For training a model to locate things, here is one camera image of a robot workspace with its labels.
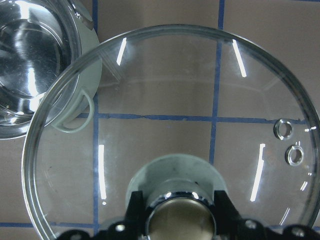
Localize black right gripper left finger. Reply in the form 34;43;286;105
99;190;145;240

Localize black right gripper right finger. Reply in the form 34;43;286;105
213;190;253;240

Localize glass pot lid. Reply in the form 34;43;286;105
22;24;320;240

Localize pale green steel pot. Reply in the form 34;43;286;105
0;0;99;140

